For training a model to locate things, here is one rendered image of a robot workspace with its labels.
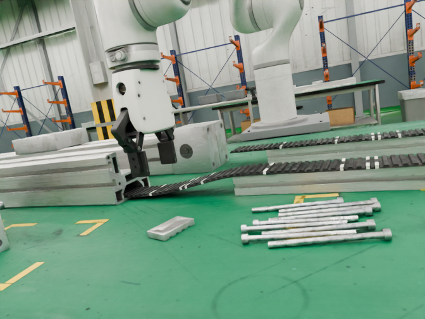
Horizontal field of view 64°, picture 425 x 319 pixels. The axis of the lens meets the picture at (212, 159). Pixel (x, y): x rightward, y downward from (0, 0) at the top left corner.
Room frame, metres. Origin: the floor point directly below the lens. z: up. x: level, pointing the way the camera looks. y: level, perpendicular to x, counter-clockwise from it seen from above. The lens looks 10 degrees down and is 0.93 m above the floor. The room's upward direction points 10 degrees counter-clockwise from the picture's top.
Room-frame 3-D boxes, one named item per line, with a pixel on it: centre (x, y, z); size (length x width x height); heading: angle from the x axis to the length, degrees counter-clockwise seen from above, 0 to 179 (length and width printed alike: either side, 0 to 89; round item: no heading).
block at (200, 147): (0.75, 0.02, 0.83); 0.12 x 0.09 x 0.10; 154
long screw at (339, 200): (0.39, -0.09, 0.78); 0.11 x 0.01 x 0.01; 75
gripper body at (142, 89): (0.56, 0.10, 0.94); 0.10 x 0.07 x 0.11; 154
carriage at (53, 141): (0.93, 0.42, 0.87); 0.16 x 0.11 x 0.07; 64
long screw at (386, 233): (0.29, -0.09, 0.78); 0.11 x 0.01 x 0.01; 77
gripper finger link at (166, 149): (0.61, 0.07, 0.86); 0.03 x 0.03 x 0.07; 64
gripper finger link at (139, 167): (0.51, 0.12, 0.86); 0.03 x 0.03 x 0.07; 64
